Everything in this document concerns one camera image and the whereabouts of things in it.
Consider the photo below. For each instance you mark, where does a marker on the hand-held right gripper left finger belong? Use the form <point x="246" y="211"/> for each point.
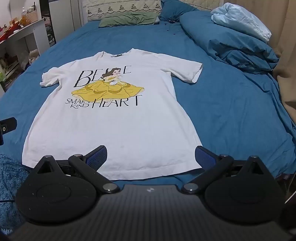
<point x="98" y="157"/>

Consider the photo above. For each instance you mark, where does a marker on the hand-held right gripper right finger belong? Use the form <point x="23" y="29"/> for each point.
<point x="204" y="158"/>

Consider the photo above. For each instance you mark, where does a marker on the white printed t-shirt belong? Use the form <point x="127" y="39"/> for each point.
<point x="120" y="129"/>

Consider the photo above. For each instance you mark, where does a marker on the blue fuzzy blanket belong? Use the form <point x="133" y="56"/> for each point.
<point x="10" y="180"/>

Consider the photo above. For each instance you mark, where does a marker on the bed with blue sheet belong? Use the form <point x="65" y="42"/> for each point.
<point x="231" y="104"/>

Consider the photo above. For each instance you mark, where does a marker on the white shelf desk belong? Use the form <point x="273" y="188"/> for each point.
<point x="23" y="34"/>

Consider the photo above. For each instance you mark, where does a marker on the wicker basket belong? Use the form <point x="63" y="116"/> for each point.
<point x="30" y="16"/>

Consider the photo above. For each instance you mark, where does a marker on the blue duvet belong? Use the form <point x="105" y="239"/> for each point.
<point x="231" y="39"/>

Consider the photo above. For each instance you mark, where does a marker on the white wardrobe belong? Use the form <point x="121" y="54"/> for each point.
<point x="64" y="18"/>

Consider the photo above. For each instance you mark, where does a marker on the beige curtain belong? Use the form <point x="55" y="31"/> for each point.
<point x="286" y="58"/>

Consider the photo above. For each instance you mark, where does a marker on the green pillow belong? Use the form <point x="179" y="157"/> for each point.
<point x="127" y="19"/>

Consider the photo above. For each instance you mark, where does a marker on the light blue crumpled cloth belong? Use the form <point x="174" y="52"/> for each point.
<point x="242" y="18"/>

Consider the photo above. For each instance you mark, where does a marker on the floral cream pillow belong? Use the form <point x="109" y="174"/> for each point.
<point x="120" y="8"/>

